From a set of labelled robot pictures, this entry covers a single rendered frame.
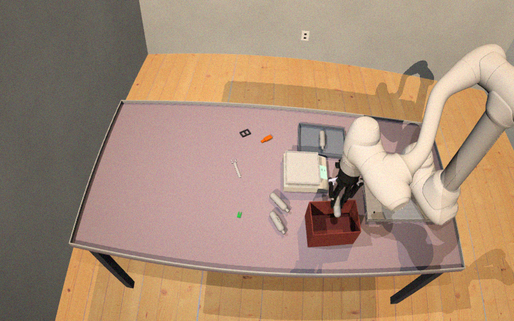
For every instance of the white digital scale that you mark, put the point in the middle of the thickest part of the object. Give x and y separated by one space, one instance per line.
301 172

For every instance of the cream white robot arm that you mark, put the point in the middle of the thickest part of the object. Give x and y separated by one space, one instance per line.
393 180

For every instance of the grey table edge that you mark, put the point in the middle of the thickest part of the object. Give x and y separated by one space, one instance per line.
242 271

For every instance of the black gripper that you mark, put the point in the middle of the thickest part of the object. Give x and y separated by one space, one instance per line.
343 180

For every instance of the red open box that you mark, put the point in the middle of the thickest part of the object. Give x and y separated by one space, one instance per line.
324 222

